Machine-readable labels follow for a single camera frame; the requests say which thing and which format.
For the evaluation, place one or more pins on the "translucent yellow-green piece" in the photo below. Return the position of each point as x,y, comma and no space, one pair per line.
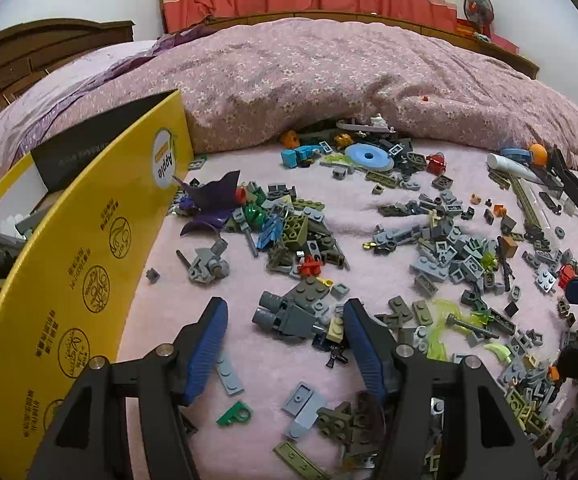
444,307

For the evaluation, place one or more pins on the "grey toy ship piece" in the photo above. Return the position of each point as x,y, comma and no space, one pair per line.
359,126

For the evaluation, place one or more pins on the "lilac pillow with purple frill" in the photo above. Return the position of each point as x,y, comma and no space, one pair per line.
44,100

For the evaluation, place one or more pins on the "red storage box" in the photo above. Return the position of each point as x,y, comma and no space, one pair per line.
504,44

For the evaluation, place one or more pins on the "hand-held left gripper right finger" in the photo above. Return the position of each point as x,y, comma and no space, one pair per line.
364,355

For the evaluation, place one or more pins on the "dark wooden headboard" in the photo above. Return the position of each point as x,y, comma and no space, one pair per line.
19,55

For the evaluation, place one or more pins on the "small orange ball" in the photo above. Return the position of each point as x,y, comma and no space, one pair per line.
538,154

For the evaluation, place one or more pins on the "blue curved piece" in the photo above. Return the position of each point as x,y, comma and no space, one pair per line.
514,152

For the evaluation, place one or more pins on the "blue brick figure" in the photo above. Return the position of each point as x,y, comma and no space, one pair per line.
294,156

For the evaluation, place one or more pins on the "small green toy piece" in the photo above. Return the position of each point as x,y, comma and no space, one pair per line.
231,416

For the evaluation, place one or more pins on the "blue round disc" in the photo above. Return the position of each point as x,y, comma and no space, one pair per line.
376,162

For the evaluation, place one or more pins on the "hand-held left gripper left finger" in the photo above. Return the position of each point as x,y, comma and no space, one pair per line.
209,350

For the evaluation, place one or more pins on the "white tube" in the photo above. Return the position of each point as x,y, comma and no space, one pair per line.
509,164

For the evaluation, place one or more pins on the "purple wing piece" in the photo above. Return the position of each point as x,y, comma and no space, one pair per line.
214,200

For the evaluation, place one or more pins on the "light grey flat plate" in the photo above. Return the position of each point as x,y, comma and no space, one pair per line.
229,377

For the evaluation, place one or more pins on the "pink plush blanket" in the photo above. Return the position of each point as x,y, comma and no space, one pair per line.
269,370

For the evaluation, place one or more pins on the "yellow cardboard box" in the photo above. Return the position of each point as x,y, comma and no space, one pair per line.
84,260

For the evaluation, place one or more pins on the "grey robot figure body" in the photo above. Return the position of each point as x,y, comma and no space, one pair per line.
294,317

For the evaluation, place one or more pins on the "grey jointed mechanism piece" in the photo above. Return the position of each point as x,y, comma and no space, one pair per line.
209,265

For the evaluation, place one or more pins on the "pile of loose toy bricks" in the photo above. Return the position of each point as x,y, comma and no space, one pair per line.
444,260

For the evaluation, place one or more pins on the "pink floral quilt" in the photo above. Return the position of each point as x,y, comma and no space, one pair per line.
319,75

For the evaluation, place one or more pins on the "orange electric fan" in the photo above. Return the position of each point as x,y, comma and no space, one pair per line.
478,9

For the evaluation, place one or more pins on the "long black toy piece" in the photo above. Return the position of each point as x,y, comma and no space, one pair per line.
576,190

